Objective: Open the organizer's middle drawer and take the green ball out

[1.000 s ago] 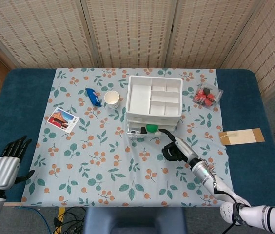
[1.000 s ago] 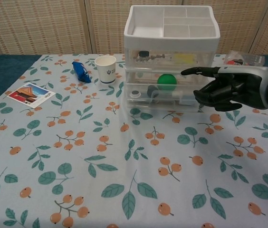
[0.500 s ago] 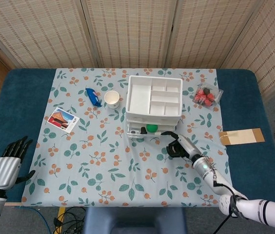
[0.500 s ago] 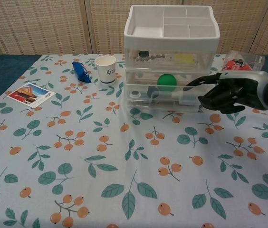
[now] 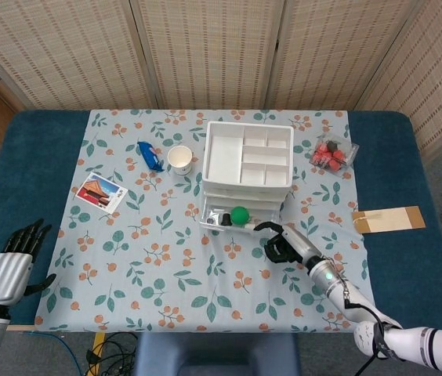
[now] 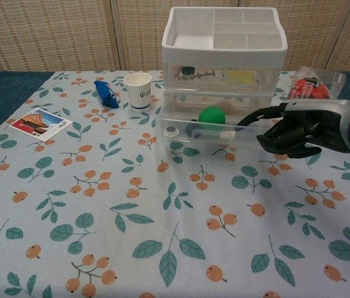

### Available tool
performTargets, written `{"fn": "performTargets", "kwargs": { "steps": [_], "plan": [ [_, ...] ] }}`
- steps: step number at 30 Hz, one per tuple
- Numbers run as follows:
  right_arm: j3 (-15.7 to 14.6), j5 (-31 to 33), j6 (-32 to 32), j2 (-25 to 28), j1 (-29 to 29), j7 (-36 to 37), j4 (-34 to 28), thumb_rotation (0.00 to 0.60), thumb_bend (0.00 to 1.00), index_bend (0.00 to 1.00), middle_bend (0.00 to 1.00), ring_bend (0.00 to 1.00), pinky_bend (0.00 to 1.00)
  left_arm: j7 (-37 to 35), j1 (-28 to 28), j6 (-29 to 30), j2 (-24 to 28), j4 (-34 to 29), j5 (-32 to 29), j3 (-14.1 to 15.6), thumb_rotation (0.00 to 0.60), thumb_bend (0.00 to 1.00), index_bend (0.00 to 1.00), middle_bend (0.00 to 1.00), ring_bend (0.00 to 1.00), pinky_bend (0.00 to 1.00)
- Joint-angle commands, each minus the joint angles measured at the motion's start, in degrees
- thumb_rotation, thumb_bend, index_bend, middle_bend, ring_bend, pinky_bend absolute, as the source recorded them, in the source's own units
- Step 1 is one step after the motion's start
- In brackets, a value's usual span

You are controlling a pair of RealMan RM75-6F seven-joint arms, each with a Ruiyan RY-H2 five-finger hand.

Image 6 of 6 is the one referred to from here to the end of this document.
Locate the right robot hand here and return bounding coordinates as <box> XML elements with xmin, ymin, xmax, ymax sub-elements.
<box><xmin>236</xmin><ymin>99</ymin><xmax>350</xmax><ymax>158</ymax></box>

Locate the green ball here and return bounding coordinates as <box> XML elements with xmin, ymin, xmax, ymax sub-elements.
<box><xmin>198</xmin><ymin>106</ymin><xmax>227</xmax><ymax>131</ymax></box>

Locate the clear plastic storage drawer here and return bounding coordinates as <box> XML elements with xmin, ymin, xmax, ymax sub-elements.
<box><xmin>159</xmin><ymin>93</ymin><xmax>275</xmax><ymax>147</ymax></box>

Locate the clear drawer with yellow item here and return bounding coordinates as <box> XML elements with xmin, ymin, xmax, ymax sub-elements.
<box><xmin>164</xmin><ymin>63</ymin><xmax>280</xmax><ymax>93</ymax></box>

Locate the white plastic drawer organizer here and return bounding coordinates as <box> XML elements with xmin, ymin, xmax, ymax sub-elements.
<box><xmin>161</xmin><ymin>6</ymin><xmax>289</xmax><ymax>125</ymax></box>

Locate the clear bag of snacks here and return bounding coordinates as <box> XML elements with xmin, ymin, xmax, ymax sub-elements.
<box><xmin>288</xmin><ymin>65</ymin><xmax>347</xmax><ymax>102</ymax></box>

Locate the yellow block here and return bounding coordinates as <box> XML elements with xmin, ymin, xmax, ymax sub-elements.
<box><xmin>227</xmin><ymin>70</ymin><xmax>255</xmax><ymax>85</ymax></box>

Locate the white paper cup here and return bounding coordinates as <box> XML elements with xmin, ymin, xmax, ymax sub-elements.
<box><xmin>123</xmin><ymin>73</ymin><xmax>153</xmax><ymax>110</ymax></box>

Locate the floral patterned tablecloth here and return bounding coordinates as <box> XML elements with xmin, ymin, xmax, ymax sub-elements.
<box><xmin>0</xmin><ymin>70</ymin><xmax>350</xmax><ymax>298</ymax></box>

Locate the blue snack packet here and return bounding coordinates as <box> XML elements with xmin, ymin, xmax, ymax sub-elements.
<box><xmin>94</xmin><ymin>80</ymin><xmax>120</xmax><ymax>109</ymax></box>

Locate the woven folding screen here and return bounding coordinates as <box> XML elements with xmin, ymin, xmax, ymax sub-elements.
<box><xmin>0</xmin><ymin>0</ymin><xmax>350</xmax><ymax>74</ymax></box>

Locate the postcard with red building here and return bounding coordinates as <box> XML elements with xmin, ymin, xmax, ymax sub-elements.
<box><xmin>9</xmin><ymin>108</ymin><xmax>73</xmax><ymax>143</ymax></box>

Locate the grey bead chain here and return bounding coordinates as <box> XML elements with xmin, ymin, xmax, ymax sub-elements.
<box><xmin>176</xmin><ymin>70</ymin><xmax>218</xmax><ymax>81</ymax></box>

